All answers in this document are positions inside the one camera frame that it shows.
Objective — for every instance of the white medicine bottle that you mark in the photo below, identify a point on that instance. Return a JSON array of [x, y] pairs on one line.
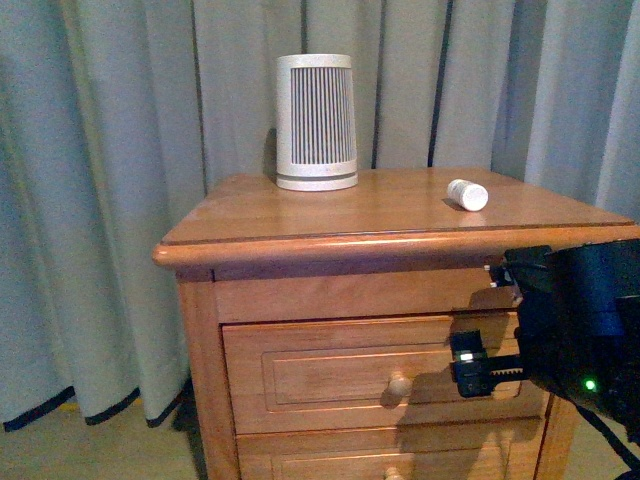
[[470, 196]]

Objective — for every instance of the wooden drawer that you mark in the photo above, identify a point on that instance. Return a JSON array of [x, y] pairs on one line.
[[469, 450], [342, 374]]

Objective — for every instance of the white slatted air purifier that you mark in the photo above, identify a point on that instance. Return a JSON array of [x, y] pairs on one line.
[[316, 130]]

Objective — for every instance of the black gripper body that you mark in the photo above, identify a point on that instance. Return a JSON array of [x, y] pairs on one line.
[[577, 332]]

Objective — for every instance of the grey curtain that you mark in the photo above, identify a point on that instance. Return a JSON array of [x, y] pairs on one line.
[[118, 116]]

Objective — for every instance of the wooden nightstand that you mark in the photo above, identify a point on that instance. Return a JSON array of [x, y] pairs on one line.
[[394, 245]]

